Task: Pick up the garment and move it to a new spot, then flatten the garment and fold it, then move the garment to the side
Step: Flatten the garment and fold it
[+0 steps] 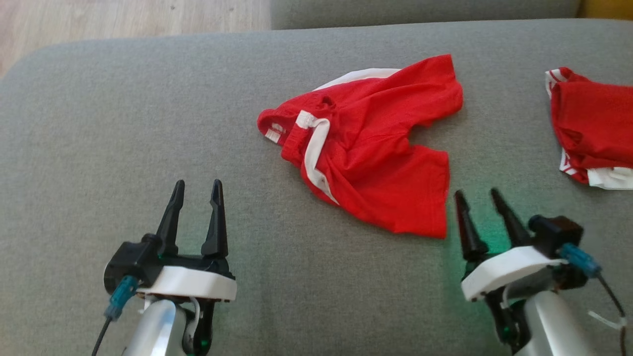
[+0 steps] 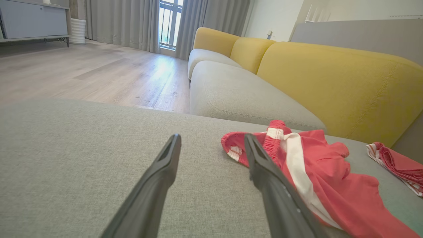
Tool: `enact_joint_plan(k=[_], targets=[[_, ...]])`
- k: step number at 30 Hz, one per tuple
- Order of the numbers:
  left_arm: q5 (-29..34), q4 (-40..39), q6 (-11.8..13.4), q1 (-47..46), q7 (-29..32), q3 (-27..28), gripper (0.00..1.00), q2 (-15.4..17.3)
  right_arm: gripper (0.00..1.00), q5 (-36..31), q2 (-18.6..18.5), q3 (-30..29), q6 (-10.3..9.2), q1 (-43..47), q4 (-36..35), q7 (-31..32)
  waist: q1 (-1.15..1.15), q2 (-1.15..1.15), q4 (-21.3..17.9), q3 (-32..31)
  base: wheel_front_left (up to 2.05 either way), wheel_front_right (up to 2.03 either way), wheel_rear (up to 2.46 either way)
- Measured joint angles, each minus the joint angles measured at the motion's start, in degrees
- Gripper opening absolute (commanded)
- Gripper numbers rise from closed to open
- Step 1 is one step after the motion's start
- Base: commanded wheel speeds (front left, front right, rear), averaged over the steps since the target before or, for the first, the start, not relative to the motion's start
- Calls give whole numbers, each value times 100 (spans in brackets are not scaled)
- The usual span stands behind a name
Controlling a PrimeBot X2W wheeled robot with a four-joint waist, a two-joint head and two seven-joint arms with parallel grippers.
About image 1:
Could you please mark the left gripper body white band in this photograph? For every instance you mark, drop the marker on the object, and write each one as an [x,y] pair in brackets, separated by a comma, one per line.
[198,287]

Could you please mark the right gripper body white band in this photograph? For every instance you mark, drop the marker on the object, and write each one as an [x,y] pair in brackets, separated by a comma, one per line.
[504,269]

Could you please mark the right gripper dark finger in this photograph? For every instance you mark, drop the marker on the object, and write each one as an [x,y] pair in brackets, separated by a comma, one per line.
[512,225]
[470,232]

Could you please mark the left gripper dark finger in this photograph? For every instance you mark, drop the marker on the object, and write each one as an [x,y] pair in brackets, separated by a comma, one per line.
[172,222]
[216,222]

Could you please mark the red shorts white stripe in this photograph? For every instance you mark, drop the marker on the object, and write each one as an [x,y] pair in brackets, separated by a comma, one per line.
[376,148]

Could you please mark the red white basketball jersey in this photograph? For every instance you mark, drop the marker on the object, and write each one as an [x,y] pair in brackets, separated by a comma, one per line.
[598,123]

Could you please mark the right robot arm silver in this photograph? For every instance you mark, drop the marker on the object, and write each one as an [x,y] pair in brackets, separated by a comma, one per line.
[549,326]

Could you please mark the grey sofa seat cushion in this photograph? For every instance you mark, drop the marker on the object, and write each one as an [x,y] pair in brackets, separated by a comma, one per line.
[148,123]

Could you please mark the grey sofa back cushion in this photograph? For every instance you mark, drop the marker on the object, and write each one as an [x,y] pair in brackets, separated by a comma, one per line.
[420,12]

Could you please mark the yellow cushion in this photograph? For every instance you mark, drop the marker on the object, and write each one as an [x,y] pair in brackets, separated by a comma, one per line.
[608,9]

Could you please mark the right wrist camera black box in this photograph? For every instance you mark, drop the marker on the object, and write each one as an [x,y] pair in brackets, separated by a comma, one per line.
[556,232]

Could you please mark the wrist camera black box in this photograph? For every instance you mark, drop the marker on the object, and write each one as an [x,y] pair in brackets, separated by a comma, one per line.
[556,232]
[131,259]

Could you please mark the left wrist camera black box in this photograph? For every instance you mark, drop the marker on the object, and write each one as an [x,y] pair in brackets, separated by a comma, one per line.
[131,259]

